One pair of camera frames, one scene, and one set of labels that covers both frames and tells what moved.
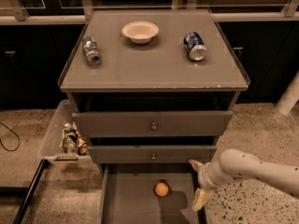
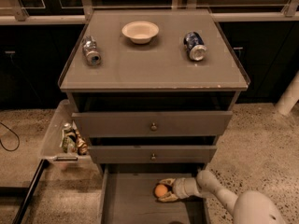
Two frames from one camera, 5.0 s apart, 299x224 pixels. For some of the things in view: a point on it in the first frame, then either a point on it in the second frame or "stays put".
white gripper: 204,175 -> 181,188
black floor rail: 35,181 stays put
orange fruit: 162,189 stays put
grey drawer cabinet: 151,91 stays put
